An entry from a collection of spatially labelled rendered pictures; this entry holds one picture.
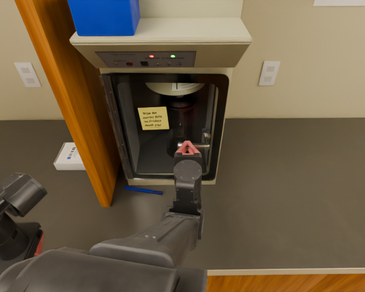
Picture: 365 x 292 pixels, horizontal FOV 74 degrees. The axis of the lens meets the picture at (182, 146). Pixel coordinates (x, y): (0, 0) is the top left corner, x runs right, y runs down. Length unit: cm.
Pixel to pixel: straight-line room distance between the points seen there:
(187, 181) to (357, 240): 64
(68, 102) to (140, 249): 46
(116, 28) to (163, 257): 39
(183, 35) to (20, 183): 40
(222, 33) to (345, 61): 87
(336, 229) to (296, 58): 68
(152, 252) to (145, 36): 37
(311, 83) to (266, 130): 29
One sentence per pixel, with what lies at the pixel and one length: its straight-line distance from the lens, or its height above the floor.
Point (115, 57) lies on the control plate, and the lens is 53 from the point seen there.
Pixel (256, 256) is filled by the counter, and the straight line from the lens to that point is 81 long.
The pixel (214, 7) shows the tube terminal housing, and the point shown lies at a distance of 57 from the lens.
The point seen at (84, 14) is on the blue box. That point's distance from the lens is 48.
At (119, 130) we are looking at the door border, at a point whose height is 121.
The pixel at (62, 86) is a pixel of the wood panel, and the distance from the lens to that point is 59.
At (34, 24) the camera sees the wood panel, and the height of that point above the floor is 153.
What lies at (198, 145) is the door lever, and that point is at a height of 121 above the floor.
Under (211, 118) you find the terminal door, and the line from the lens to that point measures 67.
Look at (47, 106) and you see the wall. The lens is 135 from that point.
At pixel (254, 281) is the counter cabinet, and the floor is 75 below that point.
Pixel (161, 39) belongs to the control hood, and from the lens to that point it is 47.
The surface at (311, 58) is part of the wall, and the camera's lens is 121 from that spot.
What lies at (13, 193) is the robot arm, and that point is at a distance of 55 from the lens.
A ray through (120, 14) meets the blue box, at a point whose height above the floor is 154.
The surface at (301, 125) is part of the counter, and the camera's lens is 129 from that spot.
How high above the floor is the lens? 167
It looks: 44 degrees down
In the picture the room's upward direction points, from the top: straight up
